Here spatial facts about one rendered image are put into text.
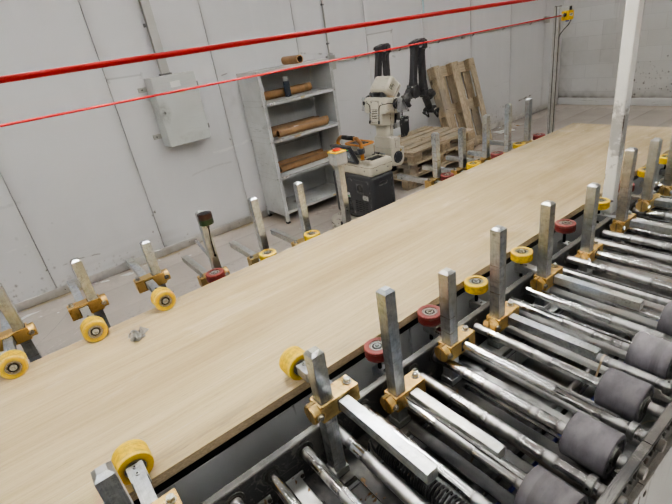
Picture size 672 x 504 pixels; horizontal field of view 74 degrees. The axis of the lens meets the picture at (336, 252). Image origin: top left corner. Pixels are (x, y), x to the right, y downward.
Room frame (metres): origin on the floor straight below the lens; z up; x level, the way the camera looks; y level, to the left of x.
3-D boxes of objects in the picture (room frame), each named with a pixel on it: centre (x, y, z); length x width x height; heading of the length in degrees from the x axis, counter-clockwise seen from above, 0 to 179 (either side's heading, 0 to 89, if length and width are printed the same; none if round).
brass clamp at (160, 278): (1.66, 0.77, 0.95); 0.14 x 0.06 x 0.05; 124
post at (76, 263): (1.53, 0.96, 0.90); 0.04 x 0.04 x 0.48; 34
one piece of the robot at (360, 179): (3.71, -0.36, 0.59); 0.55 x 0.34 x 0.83; 34
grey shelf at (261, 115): (4.93, 0.22, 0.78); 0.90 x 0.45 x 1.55; 124
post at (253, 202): (1.95, 0.34, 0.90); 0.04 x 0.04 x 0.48; 34
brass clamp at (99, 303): (1.52, 0.98, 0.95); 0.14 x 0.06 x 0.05; 124
